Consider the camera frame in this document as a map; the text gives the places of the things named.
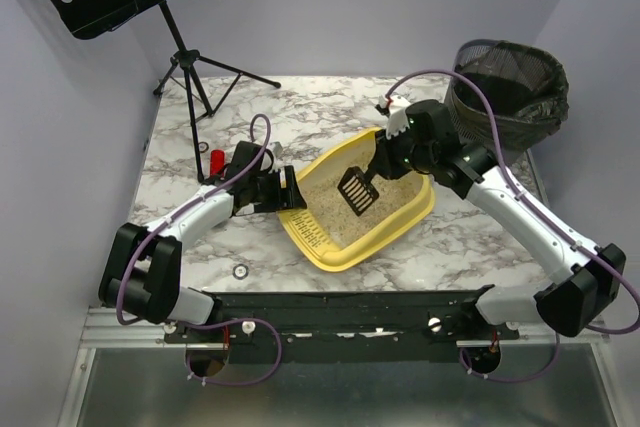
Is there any yellow plastic litter box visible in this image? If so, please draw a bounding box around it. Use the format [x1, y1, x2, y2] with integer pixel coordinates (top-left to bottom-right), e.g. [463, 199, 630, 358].
[279, 128, 436, 272]

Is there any black slotted litter scoop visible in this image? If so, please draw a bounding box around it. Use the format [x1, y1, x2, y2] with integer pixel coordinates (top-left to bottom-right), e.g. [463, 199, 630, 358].
[337, 166, 380, 216]

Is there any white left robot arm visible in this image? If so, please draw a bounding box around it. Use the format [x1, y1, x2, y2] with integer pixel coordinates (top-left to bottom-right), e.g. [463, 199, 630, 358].
[98, 141, 307, 325]

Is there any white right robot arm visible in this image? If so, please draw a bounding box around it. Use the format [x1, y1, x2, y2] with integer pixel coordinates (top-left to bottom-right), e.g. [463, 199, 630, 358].
[365, 96, 626, 337]

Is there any beige cat litter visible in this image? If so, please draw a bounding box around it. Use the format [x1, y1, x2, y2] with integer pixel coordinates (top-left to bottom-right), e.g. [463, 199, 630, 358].
[299, 142, 423, 248]

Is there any red cylinder tool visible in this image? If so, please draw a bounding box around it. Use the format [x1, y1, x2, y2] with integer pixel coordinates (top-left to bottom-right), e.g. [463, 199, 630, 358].
[209, 149, 226, 177]

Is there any round marker front left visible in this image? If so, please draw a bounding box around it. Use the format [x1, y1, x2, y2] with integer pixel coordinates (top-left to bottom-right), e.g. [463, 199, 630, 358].
[233, 264, 249, 280]

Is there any grey ribbed trash can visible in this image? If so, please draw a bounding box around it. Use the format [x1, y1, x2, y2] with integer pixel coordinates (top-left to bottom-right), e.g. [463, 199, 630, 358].
[444, 39, 500, 151]

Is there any black trash bag liner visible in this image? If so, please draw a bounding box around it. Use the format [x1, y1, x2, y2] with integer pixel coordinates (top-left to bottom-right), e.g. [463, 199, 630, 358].
[453, 39, 569, 154]

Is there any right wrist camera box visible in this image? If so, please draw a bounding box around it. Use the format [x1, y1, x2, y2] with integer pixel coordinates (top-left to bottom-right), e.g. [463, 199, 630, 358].
[377, 95, 411, 140]

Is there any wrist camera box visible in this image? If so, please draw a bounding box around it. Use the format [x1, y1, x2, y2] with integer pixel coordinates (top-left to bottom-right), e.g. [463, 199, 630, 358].
[377, 95, 411, 140]
[270, 142, 283, 156]

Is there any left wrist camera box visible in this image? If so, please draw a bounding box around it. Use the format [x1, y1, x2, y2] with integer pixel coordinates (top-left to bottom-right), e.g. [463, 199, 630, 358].
[270, 142, 283, 156]

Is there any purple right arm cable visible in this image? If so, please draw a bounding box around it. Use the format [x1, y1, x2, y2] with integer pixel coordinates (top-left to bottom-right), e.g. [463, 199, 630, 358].
[384, 69, 640, 334]

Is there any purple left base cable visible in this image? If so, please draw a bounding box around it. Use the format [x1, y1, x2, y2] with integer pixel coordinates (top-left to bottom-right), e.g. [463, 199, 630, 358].
[187, 317, 284, 388]

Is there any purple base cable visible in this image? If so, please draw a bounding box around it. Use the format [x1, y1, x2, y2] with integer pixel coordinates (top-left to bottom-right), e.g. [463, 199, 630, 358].
[187, 317, 284, 388]
[458, 331, 561, 383]

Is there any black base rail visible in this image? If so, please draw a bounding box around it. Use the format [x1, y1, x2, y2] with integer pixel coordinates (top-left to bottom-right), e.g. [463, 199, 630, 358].
[164, 289, 519, 364]

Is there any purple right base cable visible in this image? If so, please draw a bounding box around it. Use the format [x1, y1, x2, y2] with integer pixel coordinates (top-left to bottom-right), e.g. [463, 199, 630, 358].
[458, 331, 561, 383]

